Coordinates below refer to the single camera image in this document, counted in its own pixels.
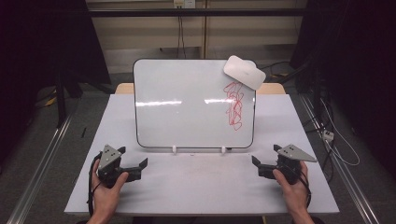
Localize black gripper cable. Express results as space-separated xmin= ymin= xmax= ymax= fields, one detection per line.
xmin=288 ymin=164 xmax=313 ymax=209
xmin=86 ymin=151 xmax=104 ymax=217

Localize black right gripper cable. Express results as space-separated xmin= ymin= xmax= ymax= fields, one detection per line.
xmin=288 ymin=164 xmax=313 ymax=209

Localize aluminium floor rail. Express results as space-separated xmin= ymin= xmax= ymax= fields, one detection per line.
xmin=6 ymin=106 xmax=78 ymax=224
xmin=298 ymin=93 xmax=381 ymax=224

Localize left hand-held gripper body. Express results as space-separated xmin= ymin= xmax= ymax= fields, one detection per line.
xmin=96 ymin=144 xmax=126 ymax=189

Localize white whiteboard with black rim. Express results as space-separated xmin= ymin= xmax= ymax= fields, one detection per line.
xmin=133 ymin=58 xmax=258 ymax=149

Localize black floor cable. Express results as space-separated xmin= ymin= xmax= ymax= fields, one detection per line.
xmin=256 ymin=60 xmax=292 ymax=78

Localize black metal stand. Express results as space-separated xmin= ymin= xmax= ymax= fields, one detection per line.
xmin=54 ymin=66 xmax=116 ymax=129

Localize person's right hand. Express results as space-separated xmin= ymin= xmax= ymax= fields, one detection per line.
xmin=272 ymin=161 xmax=312 ymax=216

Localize white wall outlet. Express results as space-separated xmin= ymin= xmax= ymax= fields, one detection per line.
xmin=173 ymin=0 xmax=197 ymax=9

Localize wooden table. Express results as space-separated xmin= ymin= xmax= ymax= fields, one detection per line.
xmin=114 ymin=82 xmax=287 ymax=96

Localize person's left hand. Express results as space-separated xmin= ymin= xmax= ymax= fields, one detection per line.
xmin=90 ymin=159 xmax=130 ymax=220

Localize white whiteboard eraser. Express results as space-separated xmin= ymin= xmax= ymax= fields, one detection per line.
xmin=222 ymin=54 xmax=267 ymax=91

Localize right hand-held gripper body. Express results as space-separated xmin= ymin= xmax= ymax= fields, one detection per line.
xmin=276 ymin=144 xmax=318 ymax=185

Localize black hanging cable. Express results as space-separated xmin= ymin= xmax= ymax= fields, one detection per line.
xmin=177 ymin=7 xmax=187 ymax=60

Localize black horizontal bar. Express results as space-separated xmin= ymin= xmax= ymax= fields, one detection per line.
xmin=88 ymin=7 xmax=309 ymax=18

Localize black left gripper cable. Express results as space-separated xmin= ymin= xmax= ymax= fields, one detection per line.
xmin=86 ymin=151 xmax=104 ymax=217

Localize white cable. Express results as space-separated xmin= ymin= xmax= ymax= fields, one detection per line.
xmin=319 ymin=97 xmax=361 ymax=167

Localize dark curtain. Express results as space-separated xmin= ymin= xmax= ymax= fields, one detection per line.
xmin=0 ymin=0 xmax=112 ymax=162
xmin=289 ymin=0 xmax=396 ymax=178

